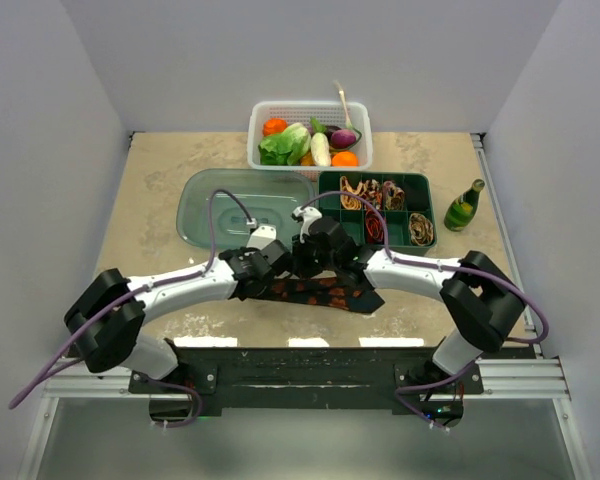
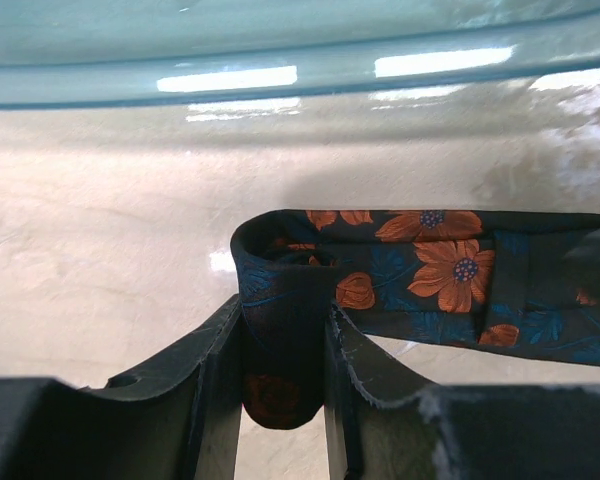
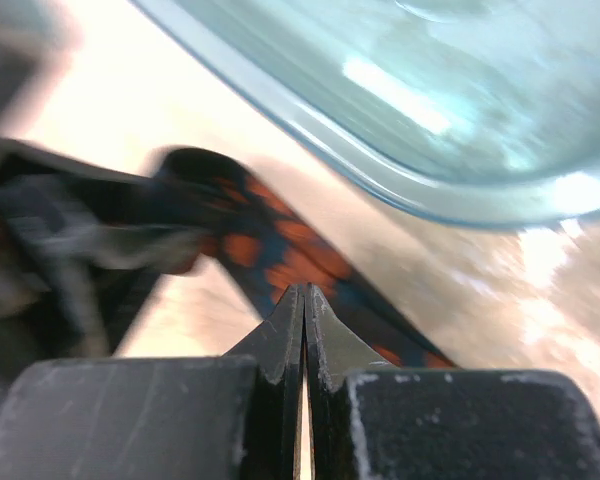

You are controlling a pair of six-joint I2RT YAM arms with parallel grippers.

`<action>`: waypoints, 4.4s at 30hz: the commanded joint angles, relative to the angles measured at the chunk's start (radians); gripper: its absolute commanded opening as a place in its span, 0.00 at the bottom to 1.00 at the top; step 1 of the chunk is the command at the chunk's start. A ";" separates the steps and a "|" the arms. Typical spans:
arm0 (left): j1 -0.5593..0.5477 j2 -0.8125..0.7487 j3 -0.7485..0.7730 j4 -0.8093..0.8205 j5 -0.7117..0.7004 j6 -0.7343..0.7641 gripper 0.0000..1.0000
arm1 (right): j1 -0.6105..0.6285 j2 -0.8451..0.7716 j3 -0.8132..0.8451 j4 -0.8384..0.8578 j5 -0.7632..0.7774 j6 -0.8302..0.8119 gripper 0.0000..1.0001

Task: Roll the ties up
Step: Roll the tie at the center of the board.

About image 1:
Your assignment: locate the dark floral orange tie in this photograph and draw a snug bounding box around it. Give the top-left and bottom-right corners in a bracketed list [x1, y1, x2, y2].
[258, 277, 385, 314]

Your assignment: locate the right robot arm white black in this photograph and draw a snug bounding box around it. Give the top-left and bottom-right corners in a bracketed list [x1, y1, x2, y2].
[291, 207, 525, 393]

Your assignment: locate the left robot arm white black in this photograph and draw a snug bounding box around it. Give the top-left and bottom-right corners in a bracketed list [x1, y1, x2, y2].
[64, 240, 293, 392]

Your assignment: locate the yellow rolled tie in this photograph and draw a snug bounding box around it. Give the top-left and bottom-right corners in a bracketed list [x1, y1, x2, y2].
[339, 176, 364, 210]

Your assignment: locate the red black rolled tie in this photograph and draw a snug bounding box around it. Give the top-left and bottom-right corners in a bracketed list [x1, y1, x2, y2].
[364, 208, 386, 245]

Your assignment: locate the dark red patterned rolled tie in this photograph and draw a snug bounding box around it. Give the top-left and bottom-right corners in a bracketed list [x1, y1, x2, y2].
[362, 179, 383, 210]

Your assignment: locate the clear teal plastic bin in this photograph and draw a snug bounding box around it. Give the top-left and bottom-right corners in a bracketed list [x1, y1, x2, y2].
[176, 168, 314, 250]

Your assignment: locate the purple gold rolled tie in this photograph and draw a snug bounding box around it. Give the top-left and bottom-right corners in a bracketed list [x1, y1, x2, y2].
[383, 180, 406, 211]

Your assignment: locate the orange fruit toy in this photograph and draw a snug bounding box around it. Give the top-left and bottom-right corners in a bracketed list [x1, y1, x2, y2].
[331, 151, 359, 168]

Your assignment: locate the green compartment organizer tray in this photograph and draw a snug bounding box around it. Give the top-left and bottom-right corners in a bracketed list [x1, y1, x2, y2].
[316, 171, 437, 256]

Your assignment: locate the brown patterned rolled tie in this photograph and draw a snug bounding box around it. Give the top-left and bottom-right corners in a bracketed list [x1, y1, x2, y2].
[408, 213, 435, 247]

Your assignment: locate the white radish toy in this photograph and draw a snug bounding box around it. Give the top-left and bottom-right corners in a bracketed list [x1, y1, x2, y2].
[310, 132, 331, 167]

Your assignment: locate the green lettuce toy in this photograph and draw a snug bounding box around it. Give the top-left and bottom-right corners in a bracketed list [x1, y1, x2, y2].
[258, 123, 311, 166]

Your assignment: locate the purple turnip toy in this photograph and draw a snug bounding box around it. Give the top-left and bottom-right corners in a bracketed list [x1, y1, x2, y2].
[329, 128, 358, 150]

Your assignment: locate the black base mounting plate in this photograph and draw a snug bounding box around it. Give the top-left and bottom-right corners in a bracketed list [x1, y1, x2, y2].
[129, 347, 487, 424]

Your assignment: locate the white green onion toy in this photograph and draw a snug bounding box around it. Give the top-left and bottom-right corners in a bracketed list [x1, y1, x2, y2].
[333, 80, 354, 129]

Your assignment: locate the white perforated basket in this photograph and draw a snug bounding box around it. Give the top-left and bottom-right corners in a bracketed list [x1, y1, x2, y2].
[247, 100, 373, 181]

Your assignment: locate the green glass bottle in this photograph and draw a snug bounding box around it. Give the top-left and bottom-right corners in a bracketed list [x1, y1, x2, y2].
[444, 179, 485, 231]

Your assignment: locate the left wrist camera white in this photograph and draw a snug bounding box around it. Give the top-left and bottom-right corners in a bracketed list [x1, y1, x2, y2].
[246, 219, 277, 250]

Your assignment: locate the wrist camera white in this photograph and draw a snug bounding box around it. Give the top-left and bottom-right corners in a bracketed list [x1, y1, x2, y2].
[291, 206, 322, 243]
[246, 219, 277, 250]

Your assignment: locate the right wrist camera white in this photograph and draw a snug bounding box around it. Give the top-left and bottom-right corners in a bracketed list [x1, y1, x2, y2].
[291, 206, 322, 243]

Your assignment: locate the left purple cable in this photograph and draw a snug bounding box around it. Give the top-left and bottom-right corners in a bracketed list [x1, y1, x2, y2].
[7, 188, 259, 410]

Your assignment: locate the purple cable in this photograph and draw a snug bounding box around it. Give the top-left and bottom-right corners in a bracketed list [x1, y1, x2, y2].
[299, 190, 550, 344]
[7, 188, 259, 410]

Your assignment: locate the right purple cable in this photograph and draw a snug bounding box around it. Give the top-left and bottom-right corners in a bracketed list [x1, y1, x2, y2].
[299, 190, 550, 344]

